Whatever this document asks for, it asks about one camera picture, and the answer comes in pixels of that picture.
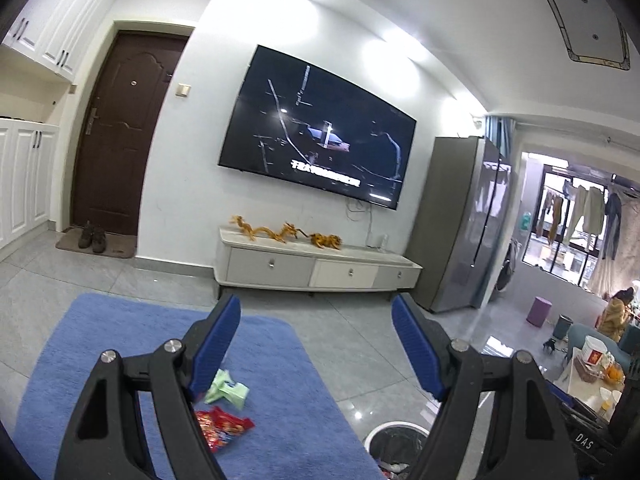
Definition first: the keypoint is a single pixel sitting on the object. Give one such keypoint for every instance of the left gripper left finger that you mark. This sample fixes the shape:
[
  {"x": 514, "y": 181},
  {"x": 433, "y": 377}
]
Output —
[{"x": 105, "y": 437}]

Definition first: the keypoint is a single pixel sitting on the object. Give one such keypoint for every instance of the wall mounted television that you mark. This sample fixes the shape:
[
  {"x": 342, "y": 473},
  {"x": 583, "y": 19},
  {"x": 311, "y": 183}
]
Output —
[{"x": 295, "y": 122}]

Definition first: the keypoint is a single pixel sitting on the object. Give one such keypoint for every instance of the ceiling light panel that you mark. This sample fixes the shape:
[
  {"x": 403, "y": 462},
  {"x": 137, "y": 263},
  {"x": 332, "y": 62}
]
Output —
[{"x": 592, "y": 33}]

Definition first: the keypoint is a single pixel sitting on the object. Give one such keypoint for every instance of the green plastic wrapper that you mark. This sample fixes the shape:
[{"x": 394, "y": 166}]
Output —
[{"x": 224, "y": 387}]

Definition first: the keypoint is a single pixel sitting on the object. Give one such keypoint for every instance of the dark brown entrance door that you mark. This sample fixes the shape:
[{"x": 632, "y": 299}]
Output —
[{"x": 116, "y": 137}]

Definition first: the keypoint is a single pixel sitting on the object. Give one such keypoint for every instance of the grey refrigerator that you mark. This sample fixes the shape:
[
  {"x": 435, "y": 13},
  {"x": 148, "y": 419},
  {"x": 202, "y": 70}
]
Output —
[{"x": 456, "y": 233}]

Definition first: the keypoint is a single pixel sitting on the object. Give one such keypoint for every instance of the beige wall switch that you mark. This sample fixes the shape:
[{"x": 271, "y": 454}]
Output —
[{"x": 183, "y": 90}]

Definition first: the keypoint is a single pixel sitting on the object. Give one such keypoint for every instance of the golden tiger ornament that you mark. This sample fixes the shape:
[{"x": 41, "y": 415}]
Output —
[{"x": 326, "y": 241}]

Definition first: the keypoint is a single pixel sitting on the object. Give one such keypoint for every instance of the white rimmed trash bin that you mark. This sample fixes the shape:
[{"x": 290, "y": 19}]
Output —
[{"x": 396, "y": 447}]

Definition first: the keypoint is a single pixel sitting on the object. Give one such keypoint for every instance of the golden dragon ornament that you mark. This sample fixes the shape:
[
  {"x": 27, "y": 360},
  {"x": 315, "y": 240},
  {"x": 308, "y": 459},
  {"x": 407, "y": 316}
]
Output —
[{"x": 252, "y": 232}]

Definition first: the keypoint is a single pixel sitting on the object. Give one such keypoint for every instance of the purple stool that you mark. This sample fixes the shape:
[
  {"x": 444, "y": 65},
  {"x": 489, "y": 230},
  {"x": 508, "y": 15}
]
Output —
[{"x": 539, "y": 311}]

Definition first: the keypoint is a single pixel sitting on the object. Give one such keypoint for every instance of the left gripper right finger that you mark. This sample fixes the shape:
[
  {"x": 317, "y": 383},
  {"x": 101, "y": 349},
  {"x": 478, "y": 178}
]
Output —
[{"x": 527, "y": 437}]

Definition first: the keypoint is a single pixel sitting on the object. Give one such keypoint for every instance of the white router on cabinet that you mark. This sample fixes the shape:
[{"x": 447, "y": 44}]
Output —
[{"x": 377, "y": 241}]

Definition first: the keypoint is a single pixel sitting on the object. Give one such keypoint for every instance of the white tv cabinet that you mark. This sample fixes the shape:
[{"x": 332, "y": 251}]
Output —
[{"x": 298, "y": 266}]

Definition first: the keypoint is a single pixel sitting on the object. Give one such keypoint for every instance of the blue fluffy blanket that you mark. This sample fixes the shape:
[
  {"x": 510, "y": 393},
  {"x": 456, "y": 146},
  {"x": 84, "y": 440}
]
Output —
[{"x": 299, "y": 431}]

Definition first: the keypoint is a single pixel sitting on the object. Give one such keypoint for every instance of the grey small bin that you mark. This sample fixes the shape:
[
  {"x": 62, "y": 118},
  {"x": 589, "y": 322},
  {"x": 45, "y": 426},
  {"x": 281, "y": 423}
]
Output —
[{"x": 562, "y": 326}]

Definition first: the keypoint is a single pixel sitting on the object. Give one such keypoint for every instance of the red snack wrapper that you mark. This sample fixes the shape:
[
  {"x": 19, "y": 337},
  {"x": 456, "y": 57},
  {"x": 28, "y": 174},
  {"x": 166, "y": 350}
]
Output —
[{"x": 219, "y": 427}]

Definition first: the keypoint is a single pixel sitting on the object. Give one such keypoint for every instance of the pair of dark shoes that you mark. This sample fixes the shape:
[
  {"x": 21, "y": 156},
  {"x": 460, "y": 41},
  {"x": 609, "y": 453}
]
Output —
[{"x": 92, "y": 237}]

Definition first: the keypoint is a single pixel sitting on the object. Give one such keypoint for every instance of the blue curtain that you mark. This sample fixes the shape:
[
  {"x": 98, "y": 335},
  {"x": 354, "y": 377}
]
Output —
[{"x": 499, "y": 131}]

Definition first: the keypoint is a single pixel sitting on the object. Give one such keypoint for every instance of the person in yellow top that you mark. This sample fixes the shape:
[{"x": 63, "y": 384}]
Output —
[{"x": 615, "y": 317}]

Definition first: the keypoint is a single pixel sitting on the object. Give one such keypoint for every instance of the brown door mat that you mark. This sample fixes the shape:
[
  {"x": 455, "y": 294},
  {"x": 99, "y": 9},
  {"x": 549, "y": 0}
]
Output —
[{"x": 109, "y": 245}]

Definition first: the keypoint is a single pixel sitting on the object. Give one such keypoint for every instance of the white cabinets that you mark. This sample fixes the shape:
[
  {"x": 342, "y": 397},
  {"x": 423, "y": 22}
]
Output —
[
  {"x": 56, "y": 33},
  {"x": 27, "y": 153}
]

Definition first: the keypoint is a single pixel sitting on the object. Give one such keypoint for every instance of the hanging clothes on rack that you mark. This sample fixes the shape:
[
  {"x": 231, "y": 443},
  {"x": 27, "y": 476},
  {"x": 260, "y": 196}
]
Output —
[{"x": 585, "y": 218}]

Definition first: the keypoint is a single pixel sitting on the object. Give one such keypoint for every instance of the white upper cabinets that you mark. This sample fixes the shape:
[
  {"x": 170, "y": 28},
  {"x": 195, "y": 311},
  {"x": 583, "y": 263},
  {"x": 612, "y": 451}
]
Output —
[{"x": 56, "y": 33}]

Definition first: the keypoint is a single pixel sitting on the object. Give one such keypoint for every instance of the dining table with items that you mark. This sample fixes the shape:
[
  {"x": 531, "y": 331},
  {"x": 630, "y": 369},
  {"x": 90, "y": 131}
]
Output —
[{"x": 593, "y": 376}]

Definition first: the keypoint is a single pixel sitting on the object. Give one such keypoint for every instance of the white lower cabinets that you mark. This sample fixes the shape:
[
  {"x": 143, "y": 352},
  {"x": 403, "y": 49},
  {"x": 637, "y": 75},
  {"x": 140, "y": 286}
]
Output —
[{"x": 27, "y": 153}]

